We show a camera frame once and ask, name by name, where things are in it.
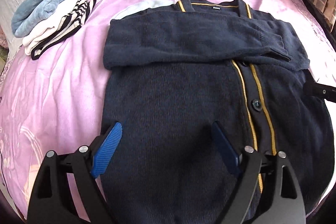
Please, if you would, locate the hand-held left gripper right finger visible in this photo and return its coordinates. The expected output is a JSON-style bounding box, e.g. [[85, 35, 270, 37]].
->
[[211, 121, 307, 224]]

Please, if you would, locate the black white striped garment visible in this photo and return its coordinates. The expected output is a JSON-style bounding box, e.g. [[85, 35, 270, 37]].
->
[[31, 0, 97, 60]]

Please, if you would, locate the white folded garment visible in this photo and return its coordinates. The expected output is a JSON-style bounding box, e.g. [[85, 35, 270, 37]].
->
[[22, 0, 82, 55]]

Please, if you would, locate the navy knit cardigan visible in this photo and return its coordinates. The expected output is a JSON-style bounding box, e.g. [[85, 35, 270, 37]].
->
[[100, 0, 335, 224]]

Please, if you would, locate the blue fluffy folded garment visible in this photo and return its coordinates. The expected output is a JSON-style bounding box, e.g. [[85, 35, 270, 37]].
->
[[12, 0, 74, 39]]

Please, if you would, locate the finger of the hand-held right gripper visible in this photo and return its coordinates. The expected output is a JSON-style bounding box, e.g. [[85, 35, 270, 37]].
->
[[302, 81, 336, 104]]

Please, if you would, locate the pink purple floral quilt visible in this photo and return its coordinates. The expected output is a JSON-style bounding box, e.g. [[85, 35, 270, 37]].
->
[[0, 0, 336, 224]]

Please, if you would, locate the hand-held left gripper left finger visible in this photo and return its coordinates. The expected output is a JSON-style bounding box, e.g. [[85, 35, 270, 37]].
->
[[26, 122, 123, 224]]

